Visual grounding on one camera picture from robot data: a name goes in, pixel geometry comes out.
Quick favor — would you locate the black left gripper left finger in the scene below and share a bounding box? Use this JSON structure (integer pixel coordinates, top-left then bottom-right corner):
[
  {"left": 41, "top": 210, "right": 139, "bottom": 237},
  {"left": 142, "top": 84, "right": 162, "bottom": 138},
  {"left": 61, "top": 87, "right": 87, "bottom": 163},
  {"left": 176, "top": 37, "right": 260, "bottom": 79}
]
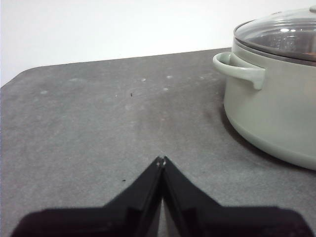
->
[{"left": 9, "top": 156, "right": 165, "bottom": 237}]

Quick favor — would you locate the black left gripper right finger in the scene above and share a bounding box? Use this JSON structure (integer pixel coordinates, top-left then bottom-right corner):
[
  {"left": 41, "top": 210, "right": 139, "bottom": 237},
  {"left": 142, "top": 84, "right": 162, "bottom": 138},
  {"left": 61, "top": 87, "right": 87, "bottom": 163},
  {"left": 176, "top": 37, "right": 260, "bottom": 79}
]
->
[{"left": 161, "top": 155, "right": 316, "bottom": 237}]

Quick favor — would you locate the glass lid with green knob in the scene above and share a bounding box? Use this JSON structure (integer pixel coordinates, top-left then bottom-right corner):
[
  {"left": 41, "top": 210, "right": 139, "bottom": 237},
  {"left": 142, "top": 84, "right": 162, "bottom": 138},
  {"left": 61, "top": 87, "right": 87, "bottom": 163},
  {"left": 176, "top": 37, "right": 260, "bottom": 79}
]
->
[{"left": 233, "top": 6, "right": 316, "bottom": 61}]

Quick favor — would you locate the pale green electric cooking pot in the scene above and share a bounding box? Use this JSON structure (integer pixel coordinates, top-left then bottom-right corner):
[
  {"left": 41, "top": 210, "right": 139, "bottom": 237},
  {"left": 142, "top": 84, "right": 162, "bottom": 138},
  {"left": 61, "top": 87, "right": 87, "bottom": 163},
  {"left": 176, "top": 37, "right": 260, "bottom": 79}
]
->
[{"left": 212, "top": 37, "right": 316, "bottom": 171}]

